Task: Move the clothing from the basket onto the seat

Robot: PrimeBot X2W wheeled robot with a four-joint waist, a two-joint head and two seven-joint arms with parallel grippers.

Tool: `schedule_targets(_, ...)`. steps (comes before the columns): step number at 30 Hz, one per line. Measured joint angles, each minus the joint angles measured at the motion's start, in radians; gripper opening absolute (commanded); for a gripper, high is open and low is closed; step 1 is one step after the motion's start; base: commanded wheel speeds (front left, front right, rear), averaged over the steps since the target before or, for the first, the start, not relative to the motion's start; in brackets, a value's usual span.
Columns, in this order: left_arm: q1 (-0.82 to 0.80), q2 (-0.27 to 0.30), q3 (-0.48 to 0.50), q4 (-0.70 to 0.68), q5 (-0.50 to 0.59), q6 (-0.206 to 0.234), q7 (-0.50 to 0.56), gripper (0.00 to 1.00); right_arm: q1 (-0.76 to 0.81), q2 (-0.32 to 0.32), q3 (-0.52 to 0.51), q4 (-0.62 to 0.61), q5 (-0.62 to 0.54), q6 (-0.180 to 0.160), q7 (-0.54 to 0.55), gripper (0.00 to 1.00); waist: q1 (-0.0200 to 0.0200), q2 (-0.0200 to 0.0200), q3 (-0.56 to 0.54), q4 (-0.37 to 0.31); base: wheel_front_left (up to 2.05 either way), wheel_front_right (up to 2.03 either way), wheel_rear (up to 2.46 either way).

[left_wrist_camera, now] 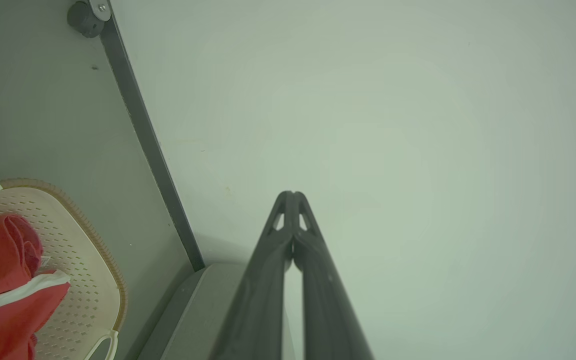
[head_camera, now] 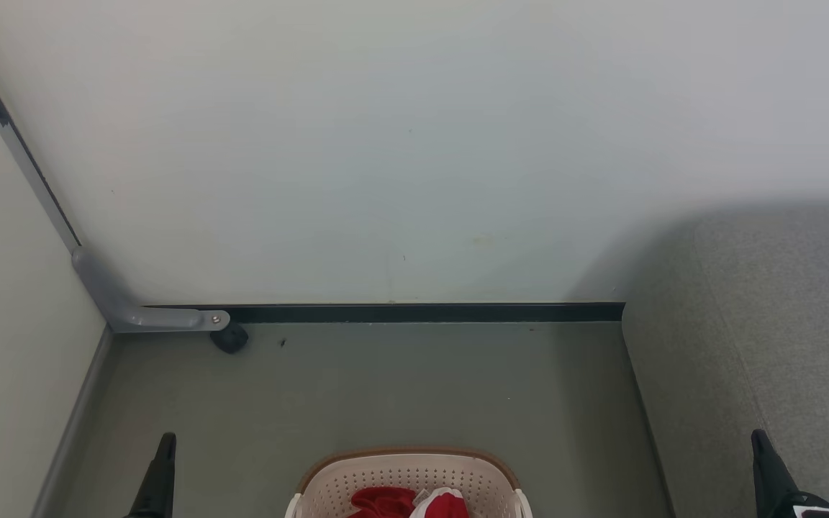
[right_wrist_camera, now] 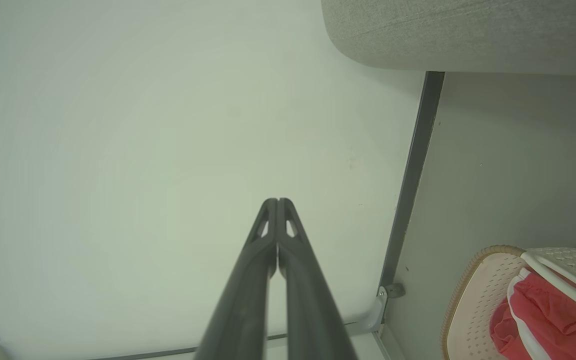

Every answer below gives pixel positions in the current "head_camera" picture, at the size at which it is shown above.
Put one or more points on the grey skirting board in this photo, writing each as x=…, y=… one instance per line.
x=73, y=424

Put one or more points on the grey partition frame post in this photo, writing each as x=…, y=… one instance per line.
x=19, y=147

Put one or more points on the black round floor foot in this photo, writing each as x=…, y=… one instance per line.
x=230, y=339

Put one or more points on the grey metal corner bracket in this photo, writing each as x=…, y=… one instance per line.
x=141, y=316

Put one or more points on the beige perforated laundry basket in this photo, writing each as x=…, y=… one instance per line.
x=400, y=475

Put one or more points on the grey fabric sofa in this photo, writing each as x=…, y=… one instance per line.
x=767, y=345

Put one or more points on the small black frame clip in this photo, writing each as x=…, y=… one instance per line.
x=1, y=114

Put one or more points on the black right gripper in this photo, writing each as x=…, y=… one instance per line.
x=821, y=512

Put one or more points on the red garment with striped cuff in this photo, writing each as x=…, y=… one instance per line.
x=382, y=503

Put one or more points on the black wall baseboard strip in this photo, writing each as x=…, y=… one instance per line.
x=422, y=313

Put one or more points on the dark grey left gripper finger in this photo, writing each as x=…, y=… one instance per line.
x=161, y=478

